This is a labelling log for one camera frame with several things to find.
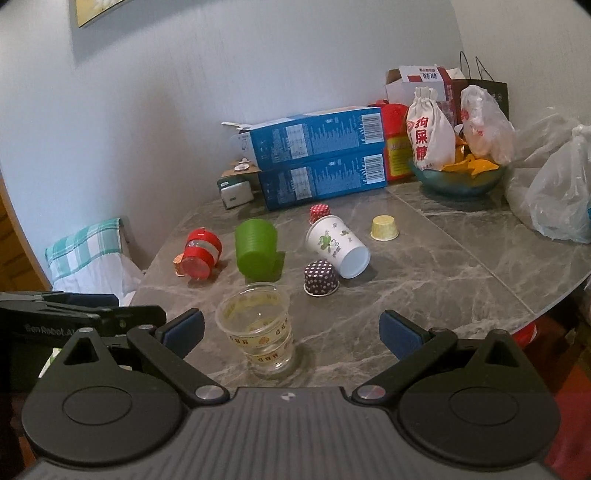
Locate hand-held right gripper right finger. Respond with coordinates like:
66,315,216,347
352,310,548,409

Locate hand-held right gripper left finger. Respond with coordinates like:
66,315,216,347
44,308,230,409

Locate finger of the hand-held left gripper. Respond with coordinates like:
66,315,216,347
92,305,167,335

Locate clear plastic cup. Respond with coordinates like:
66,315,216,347
215,282,296,374

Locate red cup with silver band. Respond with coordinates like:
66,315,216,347
180,227,222,280

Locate purple polka dot paper cup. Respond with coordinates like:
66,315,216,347
303,261,341,296

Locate yellow paper baking cup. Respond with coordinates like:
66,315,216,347
370,215,400,242

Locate green plastic cup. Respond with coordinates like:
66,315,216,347
235,219,279,282

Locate white printed paper cup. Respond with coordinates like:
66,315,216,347
305,213,371,279

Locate white cloth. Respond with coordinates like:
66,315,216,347
51,254,144,305

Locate wooden door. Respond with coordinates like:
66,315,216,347
0,175,51,291

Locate red stool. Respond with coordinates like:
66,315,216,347
512,320,539,352

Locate white plastic device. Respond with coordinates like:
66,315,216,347
218,180,254,209

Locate teal glass bowl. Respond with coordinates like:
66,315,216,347
409,157,506,199

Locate blue cardboard box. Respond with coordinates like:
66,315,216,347
256,148,389,212
222,107,387,169

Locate red plastic container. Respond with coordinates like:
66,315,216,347
381,102,416,183

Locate orange snack packets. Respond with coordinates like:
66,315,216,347
441,127,502,178

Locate clear plastic bag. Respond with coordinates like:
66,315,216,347
529,124,591,243
505,108,578,217

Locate white plastic bag red print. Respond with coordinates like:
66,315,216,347
459,84,515,164

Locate red and white cardboard box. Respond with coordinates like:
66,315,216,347
385,65,467,107

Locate dark paper shopping bag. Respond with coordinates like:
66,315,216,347
450,52,510,125

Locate white drawstring cloth bag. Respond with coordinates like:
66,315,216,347
406,87,457,171

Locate framed wall picture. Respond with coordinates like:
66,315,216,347
74,0,134,28

